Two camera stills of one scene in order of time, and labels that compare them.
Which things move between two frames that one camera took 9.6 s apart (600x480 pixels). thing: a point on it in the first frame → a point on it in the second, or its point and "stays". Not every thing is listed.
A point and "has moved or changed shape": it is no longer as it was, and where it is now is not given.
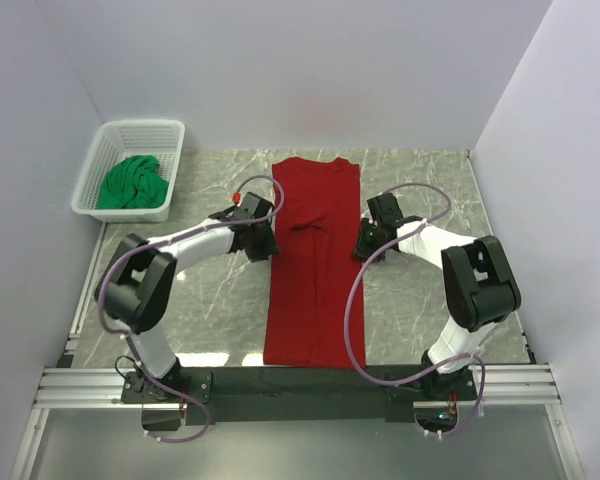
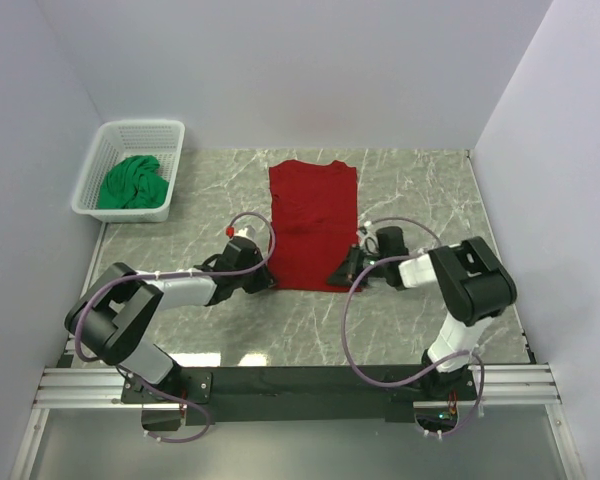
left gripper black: [270, 246] → [264, 280]
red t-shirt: [312, 266] has moved or changed shape
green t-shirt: [133, 182] stays
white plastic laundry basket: [126, 169] stays
